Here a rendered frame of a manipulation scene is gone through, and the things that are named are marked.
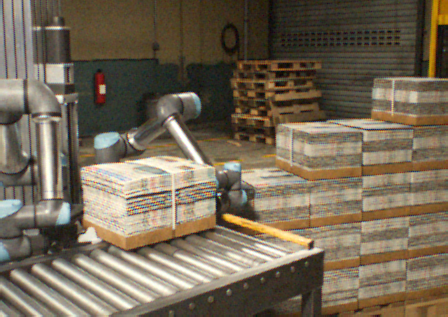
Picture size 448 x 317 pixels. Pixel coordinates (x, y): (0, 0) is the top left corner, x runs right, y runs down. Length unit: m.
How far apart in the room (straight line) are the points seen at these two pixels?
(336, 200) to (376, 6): 7.73
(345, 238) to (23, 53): 1.70
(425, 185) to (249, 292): 1.64
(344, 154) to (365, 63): 7.68
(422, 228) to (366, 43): 7.46
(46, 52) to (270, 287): 1.39
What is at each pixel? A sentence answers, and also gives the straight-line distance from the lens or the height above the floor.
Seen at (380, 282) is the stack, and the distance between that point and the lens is 3.12.
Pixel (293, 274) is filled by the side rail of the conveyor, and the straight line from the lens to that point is 1.81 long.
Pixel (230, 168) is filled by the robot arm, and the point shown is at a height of 0.96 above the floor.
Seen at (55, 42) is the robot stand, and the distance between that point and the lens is 2.50.
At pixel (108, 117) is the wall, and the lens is 9.82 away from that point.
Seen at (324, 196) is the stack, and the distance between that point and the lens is 2.79.
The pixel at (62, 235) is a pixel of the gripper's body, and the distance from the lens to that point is 1.99.
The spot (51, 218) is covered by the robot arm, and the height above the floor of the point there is 0.91.
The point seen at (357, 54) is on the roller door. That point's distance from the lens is 10.52.
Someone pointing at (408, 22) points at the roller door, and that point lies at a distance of 10.01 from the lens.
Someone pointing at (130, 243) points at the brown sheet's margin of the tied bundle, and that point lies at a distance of 1.88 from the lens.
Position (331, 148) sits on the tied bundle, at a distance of 2.76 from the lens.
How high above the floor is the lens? 1.42
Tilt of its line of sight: 9 degrees down
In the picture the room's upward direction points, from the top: straight up
